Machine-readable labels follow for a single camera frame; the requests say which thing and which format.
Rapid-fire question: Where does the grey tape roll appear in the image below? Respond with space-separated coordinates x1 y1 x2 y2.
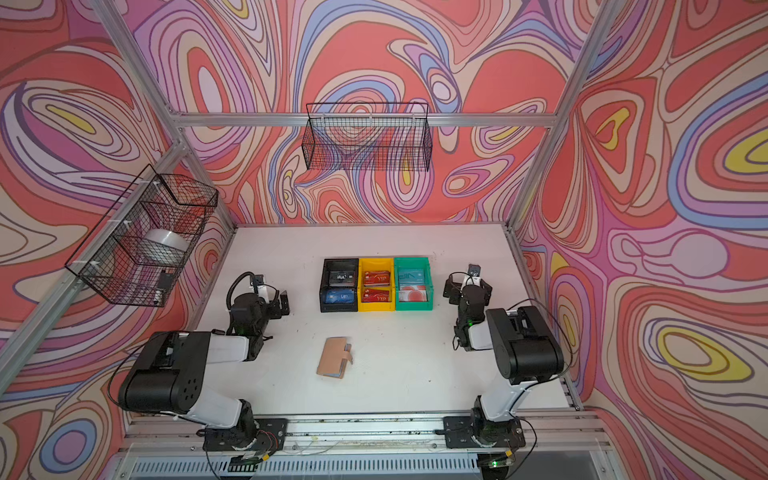
140 229 189 266

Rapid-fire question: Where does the red white card green bin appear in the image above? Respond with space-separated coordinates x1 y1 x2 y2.
398 284 429 303

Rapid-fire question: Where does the back wall wire basket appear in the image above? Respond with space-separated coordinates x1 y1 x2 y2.
301 101 433 172

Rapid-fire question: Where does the red card lower yellow bin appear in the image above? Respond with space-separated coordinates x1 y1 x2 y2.
362 288 391 303

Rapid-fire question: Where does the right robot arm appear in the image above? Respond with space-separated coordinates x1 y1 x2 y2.
442 270 565 451

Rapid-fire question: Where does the wall wire basket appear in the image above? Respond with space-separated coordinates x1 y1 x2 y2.
301 101 433 172
65 166 219 308

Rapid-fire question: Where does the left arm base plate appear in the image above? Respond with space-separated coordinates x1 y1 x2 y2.
197 417 288 453

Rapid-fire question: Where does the black storage bin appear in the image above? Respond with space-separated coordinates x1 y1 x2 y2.
319 258 359 313

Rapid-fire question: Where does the green storage bin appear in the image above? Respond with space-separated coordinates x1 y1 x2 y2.
394 257 435 311

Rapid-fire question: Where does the small black device in basket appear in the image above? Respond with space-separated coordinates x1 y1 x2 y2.
156 270 174 296

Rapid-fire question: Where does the red card upper yellow bin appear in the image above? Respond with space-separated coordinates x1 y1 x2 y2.
363 270 391 287

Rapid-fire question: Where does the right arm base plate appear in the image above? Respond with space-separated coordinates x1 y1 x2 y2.
439 415 526 451

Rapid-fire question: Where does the teal card in green bin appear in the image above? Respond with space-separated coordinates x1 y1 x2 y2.
398 269 426 285

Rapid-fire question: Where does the red card yellow bin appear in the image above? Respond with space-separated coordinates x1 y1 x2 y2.
363 270 391 287
362 288 391 303

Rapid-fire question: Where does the tan leather card holder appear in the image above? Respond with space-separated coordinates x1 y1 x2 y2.
316 337 353 379

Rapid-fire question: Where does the yellow storage bin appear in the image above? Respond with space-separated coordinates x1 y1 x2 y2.
357 257 395 312

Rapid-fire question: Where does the blue card in bin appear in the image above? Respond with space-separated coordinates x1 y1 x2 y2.
324 288 356 304

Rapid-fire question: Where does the left wall wire basket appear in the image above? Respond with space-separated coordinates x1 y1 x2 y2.
65 166 219 308

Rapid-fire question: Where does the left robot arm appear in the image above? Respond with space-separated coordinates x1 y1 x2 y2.
117 271 290 455

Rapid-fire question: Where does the aluminium front rail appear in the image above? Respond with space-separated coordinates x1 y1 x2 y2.
118 409 615 457

